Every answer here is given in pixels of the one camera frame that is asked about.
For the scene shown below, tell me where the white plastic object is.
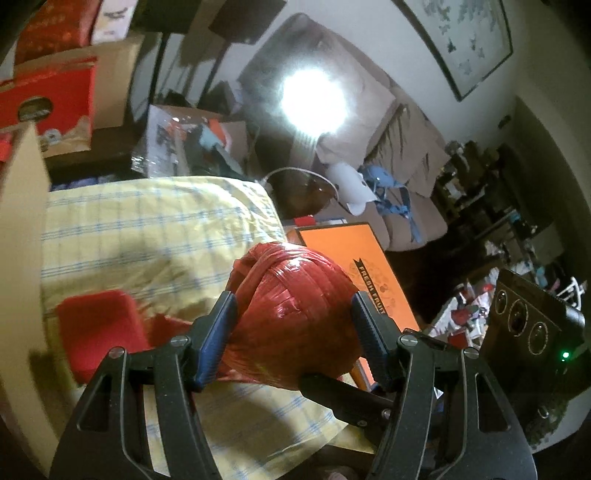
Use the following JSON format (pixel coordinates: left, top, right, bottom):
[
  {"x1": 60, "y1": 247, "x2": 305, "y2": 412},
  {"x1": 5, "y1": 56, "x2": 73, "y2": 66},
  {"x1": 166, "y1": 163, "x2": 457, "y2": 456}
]
[{"x1": 329, "y1": 161, "x2": 376, "y2": 215}]

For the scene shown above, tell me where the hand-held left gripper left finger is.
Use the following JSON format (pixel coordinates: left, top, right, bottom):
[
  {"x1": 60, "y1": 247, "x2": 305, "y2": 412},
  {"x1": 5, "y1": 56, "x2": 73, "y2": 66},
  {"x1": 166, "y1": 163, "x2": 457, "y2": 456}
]
[{"x1": 48, "y1": 291, "x2": 238, "y2": 480}]

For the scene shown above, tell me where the red plastic box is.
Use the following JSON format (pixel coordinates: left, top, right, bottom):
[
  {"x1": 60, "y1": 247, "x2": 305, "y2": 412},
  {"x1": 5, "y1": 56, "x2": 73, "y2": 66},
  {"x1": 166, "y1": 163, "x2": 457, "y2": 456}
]
[{"x1": 58, "y1": 290, "x2": 149, "y2": 384}]

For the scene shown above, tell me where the red raffia string ball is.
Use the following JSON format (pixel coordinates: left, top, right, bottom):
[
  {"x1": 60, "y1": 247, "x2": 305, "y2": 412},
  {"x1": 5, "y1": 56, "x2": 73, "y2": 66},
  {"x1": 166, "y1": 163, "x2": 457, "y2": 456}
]
[{"x1": 217, "y1": 242, "x2": 363, "y2": 388}]

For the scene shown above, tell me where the white printed box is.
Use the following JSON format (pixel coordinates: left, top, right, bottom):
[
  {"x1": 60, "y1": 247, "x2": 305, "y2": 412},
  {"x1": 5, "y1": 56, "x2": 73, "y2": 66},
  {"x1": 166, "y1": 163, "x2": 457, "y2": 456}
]
[{"x1": 92, "y1": 0, "x2": 134, "y2": 44}]

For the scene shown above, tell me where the blue strap bundle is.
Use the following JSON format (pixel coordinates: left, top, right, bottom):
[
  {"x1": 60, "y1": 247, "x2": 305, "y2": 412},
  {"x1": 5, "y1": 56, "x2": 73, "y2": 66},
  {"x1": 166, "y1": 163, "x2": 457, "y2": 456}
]
[{"x1": 359, "y1": 165, "x2": 423, "y2": 243}]

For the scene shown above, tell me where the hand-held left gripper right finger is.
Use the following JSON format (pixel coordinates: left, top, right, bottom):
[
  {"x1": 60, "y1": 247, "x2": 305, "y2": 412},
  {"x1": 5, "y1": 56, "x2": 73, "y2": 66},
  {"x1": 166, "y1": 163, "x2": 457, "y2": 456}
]
[{"x1": 351, "y1": 292, "x2": 539, "y2": 480}]

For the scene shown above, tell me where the black speaker stand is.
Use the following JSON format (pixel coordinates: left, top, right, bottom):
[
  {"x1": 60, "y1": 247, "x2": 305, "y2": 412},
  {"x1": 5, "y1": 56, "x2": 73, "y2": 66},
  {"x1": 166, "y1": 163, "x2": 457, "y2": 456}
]
[
  {"x1": 148, "y1": 32, "x2": 175, "y2": 101},
  {"x1": 199, "y1": 39, "x2": 230, "y2": 108}
]

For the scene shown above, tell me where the yellow checked cloth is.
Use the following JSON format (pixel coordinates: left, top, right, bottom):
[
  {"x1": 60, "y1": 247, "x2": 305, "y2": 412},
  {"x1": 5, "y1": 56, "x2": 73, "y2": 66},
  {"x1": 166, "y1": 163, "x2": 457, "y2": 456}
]
[{"x1": 39, "y1": 175, "x2": 376, "y2": 480}]

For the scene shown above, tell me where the framed wall painting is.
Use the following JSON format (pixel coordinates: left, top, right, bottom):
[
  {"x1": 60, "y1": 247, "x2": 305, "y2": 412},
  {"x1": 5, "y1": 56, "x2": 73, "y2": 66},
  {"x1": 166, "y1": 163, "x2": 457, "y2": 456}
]
[{"x1": 397, "y1": 0, "x2": 514, "y2": 102}]

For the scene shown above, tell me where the dark cluttered cabinet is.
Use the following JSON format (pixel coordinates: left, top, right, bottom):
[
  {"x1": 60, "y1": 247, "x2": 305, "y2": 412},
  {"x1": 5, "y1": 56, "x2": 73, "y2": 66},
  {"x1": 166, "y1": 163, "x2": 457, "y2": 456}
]
[{"x1": 434, "y1": 138, "x2": 566, "y2": 252}]

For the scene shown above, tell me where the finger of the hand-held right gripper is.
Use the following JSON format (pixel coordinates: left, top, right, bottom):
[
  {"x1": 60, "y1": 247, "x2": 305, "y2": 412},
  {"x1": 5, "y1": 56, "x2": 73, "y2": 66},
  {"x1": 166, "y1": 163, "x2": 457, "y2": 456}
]
[{"x1": 300, "y1": 373, "x2": 399, "y2": 428}]

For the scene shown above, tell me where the pile of colourful clutter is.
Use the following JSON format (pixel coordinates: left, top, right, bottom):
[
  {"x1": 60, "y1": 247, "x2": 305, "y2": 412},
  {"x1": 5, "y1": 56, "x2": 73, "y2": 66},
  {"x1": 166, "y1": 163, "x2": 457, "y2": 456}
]
[{"x1": 429, "y1": 272, "x2": 499, "y2": 352}]

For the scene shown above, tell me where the round glass side table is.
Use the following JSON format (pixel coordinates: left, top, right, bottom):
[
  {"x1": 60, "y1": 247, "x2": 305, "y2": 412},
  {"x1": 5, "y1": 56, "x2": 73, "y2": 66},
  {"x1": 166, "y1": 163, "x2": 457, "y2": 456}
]
[{"x1": 262, "y1": 167, "x2": 341, "y2": 220}]

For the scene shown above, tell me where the bright lamp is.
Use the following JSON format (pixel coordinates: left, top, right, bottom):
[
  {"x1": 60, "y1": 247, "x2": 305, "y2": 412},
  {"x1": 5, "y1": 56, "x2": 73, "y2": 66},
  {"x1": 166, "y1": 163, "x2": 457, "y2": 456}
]
[{"x1": 277, "y1": 65, "x2": 352, "y2": 139}]

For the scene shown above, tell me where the large brown cardboard box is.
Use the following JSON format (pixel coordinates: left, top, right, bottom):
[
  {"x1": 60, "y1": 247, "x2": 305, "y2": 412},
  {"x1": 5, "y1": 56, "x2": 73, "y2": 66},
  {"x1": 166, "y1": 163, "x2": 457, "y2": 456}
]
[{"x1": 14, "y1": 32, "x2": 146, "y2": 132}]

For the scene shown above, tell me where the brown sofa cushion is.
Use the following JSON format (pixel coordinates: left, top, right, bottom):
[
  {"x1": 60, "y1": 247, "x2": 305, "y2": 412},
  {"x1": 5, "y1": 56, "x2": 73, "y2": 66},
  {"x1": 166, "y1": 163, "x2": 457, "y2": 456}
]
[
  {"x1": 318, "y1": 69, "x2": 402, "y2": 160},
  {"x1": 401, "y1": 106, "x2": 451, "y2": 195}
]

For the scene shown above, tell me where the black speaker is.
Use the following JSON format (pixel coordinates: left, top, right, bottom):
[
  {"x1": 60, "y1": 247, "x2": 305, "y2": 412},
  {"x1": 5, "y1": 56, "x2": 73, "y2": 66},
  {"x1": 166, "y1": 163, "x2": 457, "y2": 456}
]
[
  {"x1": 139, "y1": 0, "x2": 199, "y2": 34},
  {"x1": 209, "y1": 0, "x2": 287, "y2": 46}
]

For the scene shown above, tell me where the orange fruit box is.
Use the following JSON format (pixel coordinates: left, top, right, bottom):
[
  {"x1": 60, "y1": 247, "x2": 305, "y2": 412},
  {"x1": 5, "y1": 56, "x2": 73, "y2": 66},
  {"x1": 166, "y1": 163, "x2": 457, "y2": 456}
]
[{"x1": 295, "y1": 222, "x2": 422, "y2": 392}]

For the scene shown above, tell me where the brown sofa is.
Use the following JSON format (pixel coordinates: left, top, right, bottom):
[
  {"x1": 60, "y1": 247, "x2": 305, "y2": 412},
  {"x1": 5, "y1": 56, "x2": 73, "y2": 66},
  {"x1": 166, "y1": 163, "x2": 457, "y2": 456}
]
[{"x1": 238, "y1": 13, "x2": 453, "y2": 252}]

